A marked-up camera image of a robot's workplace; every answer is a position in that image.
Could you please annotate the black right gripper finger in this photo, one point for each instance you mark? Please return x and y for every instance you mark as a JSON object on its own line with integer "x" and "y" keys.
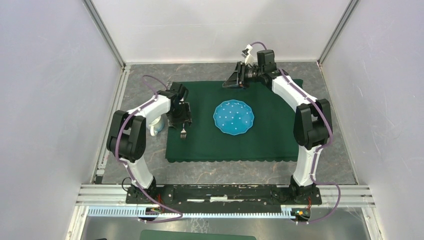
{"x": 234, "y": 84}
{"x": 237, "y": 77}

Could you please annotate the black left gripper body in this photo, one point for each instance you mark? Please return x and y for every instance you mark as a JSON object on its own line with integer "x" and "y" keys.
{"x": 180, "y": 115}

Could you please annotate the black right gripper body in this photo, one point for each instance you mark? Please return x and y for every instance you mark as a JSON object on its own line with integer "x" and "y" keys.
{"x": 251, "y": 75}

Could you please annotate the silver fork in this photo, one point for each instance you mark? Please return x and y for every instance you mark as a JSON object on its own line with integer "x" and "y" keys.
{"x": 183, "y": 133}

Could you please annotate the blue polka dot plate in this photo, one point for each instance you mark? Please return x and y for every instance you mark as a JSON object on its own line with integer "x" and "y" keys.
{"x": 233, "y": 117}

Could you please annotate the dark green cloth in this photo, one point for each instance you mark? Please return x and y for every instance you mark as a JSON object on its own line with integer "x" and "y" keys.
{"x": 270, "y": 139}

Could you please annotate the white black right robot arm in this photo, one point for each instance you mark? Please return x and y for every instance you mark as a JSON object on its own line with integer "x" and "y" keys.
{"x": 312, "y": 128}

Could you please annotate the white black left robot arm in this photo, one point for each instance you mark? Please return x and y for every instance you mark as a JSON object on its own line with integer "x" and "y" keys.
{"x": 127, "y": 133}

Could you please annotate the white blue mug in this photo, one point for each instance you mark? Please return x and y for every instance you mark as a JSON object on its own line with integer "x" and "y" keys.
{"x": 156, "y": 126}

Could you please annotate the green mat at bottom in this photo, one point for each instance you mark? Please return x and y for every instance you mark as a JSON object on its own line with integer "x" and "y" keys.
{"x": 175, "y": 235}

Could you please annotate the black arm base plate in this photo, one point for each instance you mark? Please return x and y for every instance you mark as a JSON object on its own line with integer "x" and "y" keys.
{"x": 224, "y": 199}

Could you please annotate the blue slotted cable duct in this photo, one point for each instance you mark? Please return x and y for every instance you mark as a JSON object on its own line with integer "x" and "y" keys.
{"x": 146, "y": 212}

